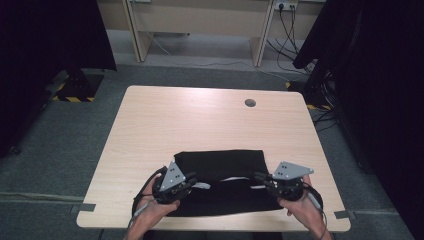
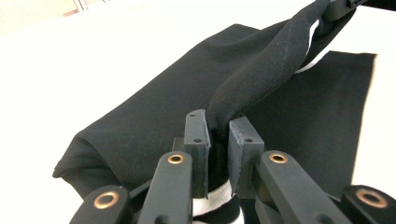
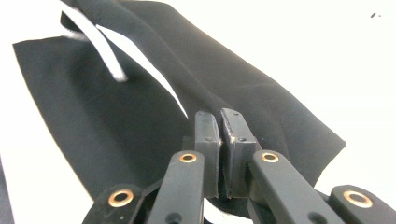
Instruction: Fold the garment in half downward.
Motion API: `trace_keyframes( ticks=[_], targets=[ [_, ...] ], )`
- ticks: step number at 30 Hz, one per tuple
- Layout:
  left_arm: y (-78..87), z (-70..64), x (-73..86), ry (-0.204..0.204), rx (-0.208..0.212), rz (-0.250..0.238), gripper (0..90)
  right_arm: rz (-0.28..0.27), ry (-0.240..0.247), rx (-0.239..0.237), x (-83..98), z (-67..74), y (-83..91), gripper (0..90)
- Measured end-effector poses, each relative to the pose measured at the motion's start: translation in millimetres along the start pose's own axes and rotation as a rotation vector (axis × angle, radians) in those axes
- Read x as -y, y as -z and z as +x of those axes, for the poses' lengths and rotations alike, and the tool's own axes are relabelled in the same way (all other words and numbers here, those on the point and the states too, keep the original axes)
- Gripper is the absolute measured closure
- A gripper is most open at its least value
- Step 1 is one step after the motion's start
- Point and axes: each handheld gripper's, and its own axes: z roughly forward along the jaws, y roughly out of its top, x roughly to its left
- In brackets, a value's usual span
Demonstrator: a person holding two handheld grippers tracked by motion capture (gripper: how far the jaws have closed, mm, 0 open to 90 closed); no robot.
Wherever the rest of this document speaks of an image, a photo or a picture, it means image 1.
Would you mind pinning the black tank top white trim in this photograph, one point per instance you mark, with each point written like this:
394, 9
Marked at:
220, 163

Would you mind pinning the person's right hand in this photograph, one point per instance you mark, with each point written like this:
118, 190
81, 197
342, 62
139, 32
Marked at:
305, 211

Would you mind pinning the grey round table grommet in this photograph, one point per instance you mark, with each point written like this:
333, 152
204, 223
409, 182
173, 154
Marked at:
250, 102

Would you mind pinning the white wall socket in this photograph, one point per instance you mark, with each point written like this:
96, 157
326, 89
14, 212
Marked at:
277, 4

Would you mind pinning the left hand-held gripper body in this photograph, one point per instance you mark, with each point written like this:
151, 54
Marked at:
171, 181

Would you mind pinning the grey tape strip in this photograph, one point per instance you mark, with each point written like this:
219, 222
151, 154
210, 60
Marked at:
83, 208
345, 215

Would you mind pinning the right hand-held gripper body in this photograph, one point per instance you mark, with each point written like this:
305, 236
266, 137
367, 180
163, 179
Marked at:
288, 186

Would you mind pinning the dark stand base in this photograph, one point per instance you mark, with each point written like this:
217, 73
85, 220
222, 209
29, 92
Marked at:
313, 93

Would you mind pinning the black curtain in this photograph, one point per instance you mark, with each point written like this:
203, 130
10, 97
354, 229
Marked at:
33, 50
383, 100

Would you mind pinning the beige wooden desk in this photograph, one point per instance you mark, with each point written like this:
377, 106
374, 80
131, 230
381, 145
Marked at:
200, 16

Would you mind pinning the yellow black floor tape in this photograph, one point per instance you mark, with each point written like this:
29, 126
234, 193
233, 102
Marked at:
316, 107

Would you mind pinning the person's left hand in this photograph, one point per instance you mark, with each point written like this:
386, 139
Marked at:
150, 215

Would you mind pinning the black stand base striped tape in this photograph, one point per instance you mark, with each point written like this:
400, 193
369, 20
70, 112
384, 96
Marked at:
80, 85

